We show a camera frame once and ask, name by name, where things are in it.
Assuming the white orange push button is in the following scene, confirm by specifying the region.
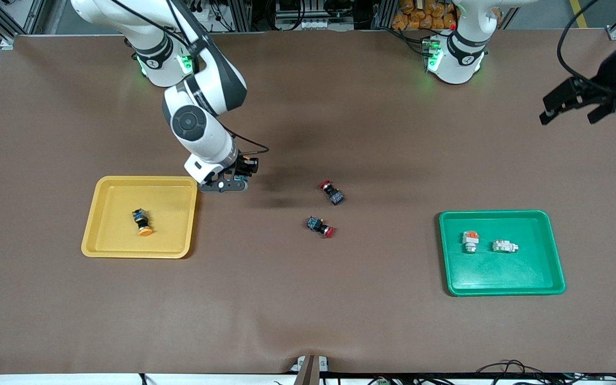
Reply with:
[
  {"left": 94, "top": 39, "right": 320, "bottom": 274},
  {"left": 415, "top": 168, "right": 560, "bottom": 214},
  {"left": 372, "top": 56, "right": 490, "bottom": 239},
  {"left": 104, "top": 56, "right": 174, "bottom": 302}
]
[{"left": 462, "top": 230, "right": 481, "bottom": 255}]

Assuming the red push button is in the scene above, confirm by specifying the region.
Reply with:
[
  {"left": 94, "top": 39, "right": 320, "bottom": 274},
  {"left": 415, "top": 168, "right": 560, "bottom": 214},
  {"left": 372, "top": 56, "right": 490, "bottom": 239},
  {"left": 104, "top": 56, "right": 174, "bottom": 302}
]
[
  {"left": 306, "top": 215, "right": 335, "bottom": 238},
  {"left": 319, "top": 180, "right": 345, "bottom": 206}
]

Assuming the yellow plastic tray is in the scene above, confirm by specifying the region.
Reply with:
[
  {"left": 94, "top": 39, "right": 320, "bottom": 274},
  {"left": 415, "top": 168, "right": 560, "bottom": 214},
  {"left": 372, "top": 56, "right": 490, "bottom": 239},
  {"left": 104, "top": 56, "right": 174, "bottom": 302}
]
[{"left": 81, "top": 175, "right": 199, "bottom": 259}]

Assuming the brown table mat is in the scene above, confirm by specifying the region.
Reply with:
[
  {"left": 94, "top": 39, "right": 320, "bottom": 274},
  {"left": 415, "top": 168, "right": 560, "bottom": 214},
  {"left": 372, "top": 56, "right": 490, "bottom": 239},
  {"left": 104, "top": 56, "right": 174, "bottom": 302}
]
[{"left": 0, "top": 29, "right": 616, "bottom": 375}]

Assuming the white power strip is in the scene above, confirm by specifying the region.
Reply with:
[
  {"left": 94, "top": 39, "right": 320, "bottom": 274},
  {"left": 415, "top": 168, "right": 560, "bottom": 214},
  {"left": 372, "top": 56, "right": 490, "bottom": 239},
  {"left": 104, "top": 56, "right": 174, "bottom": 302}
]
[{"left": 196, "top": 3, "right": 219, "bottom": 25}]

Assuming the pile of orange packets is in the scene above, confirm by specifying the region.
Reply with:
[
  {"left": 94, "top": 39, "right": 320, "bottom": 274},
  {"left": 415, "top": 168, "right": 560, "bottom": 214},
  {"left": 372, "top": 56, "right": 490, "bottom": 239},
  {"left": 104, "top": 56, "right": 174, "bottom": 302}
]
[{"left": 392, "top": 0, "right": 459, "bottom": 31}]

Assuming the green plastic tray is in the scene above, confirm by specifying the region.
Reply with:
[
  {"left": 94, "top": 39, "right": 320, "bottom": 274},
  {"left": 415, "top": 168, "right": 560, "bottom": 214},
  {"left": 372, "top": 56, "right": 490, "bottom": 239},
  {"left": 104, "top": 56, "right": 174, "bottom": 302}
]
[{"left": 438, "top": 210, "right": 566, "bottom": 297}]

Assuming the metal table clamp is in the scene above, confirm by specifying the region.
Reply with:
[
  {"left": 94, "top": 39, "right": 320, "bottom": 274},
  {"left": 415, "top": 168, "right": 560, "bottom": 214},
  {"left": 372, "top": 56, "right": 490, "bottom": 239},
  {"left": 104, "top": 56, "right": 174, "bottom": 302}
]
[{"left": 289, "top": 355, "right": 330, "bottom": 385}]

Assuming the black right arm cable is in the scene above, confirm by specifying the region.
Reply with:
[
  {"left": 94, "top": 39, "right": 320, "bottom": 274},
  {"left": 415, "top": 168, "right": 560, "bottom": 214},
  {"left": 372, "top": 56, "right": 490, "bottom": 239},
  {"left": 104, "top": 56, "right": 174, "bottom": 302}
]
[{"left": 110, "top": 0, "right": 270, "bottom": 158}]

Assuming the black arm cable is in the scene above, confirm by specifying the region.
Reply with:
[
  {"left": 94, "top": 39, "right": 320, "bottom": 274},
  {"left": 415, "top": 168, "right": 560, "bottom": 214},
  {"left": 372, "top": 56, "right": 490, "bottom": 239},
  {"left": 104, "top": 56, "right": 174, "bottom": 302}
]
[
  {"left": 110, "top": 0, "right": 270, "bottom": 158},
  {"left": 556, "top": 0, "right": 613, "bottom": 91}
]

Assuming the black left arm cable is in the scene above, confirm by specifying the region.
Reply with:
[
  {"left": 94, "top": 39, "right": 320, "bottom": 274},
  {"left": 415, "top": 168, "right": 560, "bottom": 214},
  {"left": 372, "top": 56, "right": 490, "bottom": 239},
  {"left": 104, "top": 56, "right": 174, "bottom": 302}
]
[{"left": 556, "top": 0, "right": 613, "bottom": 91}]

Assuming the aluminium frame post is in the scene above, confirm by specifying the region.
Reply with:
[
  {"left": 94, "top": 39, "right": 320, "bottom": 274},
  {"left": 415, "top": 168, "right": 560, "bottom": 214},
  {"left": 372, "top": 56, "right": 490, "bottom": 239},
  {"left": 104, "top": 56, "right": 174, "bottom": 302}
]
[
  {"left": 371, "top": 0, "right": 397, "bottom": 30},
  {"left": 232, "top": 0, "right": 252, "bottom": 32}
]

